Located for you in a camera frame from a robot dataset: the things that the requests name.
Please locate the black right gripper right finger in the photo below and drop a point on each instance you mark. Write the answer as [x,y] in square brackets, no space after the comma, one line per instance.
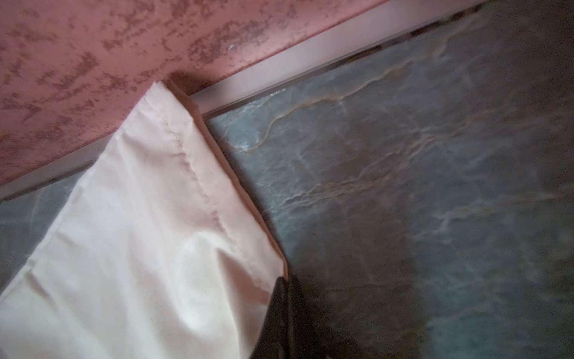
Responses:
[303,341]

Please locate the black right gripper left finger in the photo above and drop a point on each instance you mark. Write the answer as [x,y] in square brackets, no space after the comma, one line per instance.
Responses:
[273,340]

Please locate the pink shorts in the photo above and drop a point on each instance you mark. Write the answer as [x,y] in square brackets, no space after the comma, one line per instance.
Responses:
[158,252]

